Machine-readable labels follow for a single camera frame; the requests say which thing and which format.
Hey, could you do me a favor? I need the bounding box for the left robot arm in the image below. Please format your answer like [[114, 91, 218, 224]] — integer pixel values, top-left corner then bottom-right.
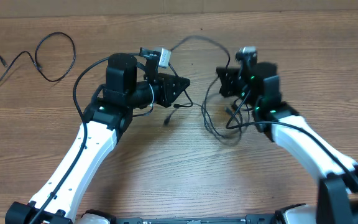
[[4, 49, 190, 224]]

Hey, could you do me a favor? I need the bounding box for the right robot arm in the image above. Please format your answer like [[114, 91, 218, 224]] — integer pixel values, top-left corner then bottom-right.
[[216, 62, 358, 223]]

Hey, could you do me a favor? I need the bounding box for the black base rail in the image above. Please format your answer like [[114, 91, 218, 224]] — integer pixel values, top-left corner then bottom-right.
[[76, 203, 319, 224]]

